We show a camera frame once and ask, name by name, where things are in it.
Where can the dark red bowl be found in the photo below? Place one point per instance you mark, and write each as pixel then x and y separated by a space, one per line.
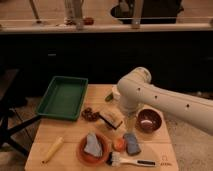
pixel 148 121

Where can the small orange ball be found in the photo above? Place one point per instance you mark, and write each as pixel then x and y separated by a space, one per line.
pixel 119 144

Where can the wooden block with black edge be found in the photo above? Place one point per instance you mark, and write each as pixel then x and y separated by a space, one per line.
pixel 110 119

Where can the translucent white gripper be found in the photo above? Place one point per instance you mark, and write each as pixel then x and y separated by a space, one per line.
pixel 130 121

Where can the orange clay plate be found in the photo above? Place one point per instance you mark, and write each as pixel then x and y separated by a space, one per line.
pixel 88 159

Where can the black stand left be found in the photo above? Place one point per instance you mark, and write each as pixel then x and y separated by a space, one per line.
pixel 6 133

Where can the white black dish brush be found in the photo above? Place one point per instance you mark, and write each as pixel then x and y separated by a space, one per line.
pixel 115 159

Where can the small green object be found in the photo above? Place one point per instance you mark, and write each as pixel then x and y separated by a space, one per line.
pixel 109 97

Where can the green plastic tray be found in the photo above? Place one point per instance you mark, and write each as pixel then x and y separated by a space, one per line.
pixel 63 98

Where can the grey blue crumpled cloth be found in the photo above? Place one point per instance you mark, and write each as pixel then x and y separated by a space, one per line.
pixel 93 146

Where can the yellow banana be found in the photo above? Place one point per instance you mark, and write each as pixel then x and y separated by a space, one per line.
pixel 53 149

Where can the white cup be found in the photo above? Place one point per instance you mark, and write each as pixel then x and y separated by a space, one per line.
pixel 115 92

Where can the red object on counter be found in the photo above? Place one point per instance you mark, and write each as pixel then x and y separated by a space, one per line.
pixel 88 21

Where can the blue sponge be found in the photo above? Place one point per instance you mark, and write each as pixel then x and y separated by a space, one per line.
pixel 132 144

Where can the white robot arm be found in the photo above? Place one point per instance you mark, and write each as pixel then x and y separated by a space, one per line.
pixel 135 88

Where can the brown grape bunch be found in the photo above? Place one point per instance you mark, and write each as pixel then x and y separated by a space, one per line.
pixel 89 115

